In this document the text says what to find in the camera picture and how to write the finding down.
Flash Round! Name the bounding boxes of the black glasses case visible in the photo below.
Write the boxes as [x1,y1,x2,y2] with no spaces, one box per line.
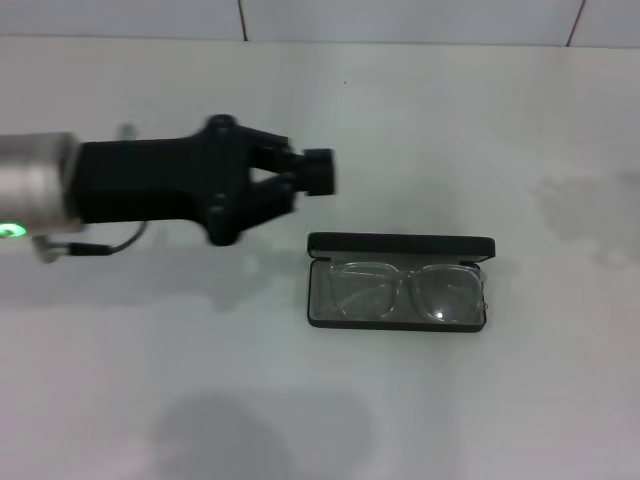
[305,230,497,333]

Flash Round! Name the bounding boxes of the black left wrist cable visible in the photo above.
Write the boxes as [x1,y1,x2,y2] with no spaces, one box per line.
[31,221,150,265]

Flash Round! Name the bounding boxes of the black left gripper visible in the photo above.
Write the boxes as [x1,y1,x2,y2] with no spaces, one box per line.
[74,114,257,248]

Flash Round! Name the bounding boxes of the clear white-framed glasses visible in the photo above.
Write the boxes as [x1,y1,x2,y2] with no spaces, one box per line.
[323,258,492,322]

